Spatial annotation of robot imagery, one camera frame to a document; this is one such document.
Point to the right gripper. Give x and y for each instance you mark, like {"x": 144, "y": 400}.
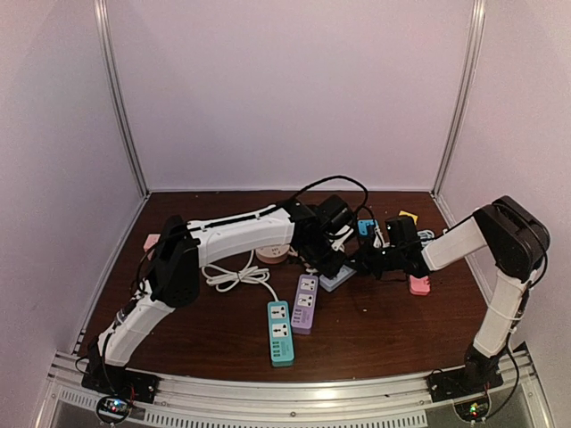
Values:
{"x": 364, "y": 263}

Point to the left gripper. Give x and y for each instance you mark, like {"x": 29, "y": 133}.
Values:
{"x": 329, "y": 270}

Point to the pink square plug adapter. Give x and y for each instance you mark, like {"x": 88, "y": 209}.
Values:
{"x": 419, "y": 286}

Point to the pink round power strip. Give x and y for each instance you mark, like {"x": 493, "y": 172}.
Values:
{"x": 272, "y": 255}

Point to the blue white cube socket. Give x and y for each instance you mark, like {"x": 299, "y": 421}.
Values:
{"x": 367, "y": 227}

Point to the purple power strip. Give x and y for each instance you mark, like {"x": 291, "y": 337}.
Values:
{"x": 304, "y": 304}

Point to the teal power strip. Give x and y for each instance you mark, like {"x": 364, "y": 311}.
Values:
{"x": 281, "y": 344}

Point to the pink cube socket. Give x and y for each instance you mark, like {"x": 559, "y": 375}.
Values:
{"x": 150, "y": 241}

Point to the grey blue power strip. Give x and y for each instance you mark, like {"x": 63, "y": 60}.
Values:
{"x": 331, "y": 284}

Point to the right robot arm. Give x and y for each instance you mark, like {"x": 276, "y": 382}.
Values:
{"x": 518, "y": 242}

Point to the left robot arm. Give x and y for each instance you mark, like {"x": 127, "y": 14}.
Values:
{"x": 172, "y": 280}

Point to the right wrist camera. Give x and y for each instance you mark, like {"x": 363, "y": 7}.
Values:
{"x": 401, "y": 230}

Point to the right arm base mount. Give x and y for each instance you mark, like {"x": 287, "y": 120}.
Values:
{"x": 453, "y": 384}

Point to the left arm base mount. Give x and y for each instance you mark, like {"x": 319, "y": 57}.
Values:
{"x": 127, "y": 384}

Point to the right aluminium frame post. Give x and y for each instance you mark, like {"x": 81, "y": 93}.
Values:
{"x": 466, "y": 82}

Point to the aluminium frame post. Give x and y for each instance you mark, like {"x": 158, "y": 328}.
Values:
{"x": 466, "y": 82}
{"x": 118, "y": 103}

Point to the front aluminium rail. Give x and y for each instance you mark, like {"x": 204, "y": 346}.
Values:
{"x": 396, "y": 401}

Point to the left aluminium frame post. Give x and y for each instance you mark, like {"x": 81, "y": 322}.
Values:
{"x": 118, "y": 103}

